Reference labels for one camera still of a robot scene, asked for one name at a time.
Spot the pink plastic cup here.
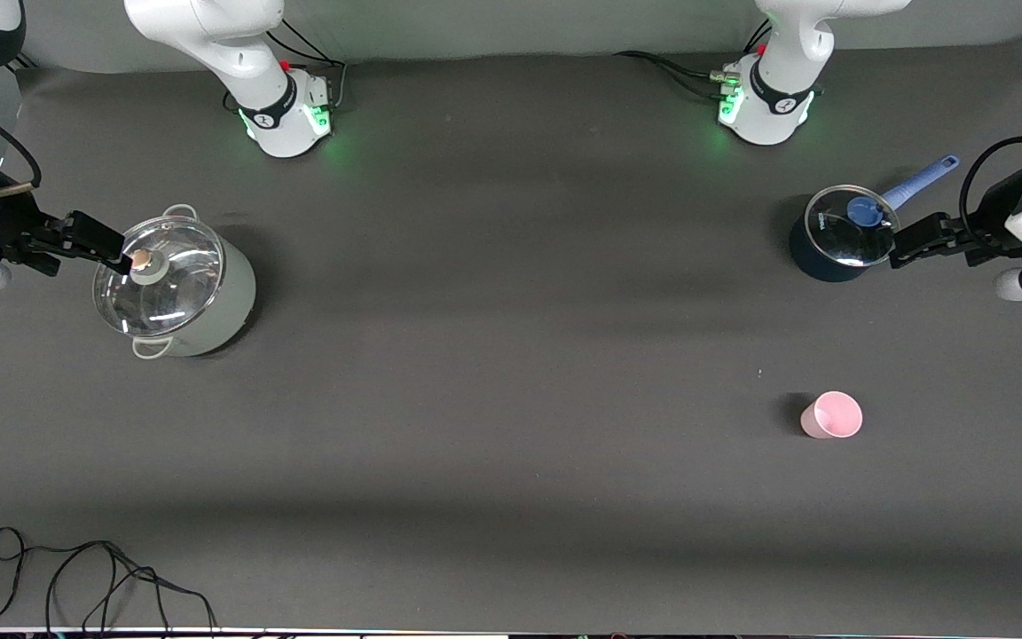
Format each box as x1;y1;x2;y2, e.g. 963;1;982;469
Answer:
800;390;864;440

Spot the glass lid with blue knob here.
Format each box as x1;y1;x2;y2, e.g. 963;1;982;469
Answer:
805;185;902;268

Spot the glass lid with beige knob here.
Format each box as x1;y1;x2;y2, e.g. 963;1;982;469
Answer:
92;216;226;338

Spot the dark blue saucepan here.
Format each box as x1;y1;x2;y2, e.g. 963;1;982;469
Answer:
788;155;961;283

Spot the pale green cooking pot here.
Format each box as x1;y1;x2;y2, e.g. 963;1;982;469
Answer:
92;204;257;360

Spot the dark grey table mat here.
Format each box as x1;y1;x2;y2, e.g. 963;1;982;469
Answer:
0;31;1022;633

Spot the black right arm base cable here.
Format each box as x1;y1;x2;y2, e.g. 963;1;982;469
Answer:
264;20;348;112

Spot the black arm base cable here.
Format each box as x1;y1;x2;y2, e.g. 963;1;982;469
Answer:
613;49;743;103
264;20;348;112

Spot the black left arm base cable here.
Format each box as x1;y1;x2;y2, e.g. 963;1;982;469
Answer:
613;49;743;103

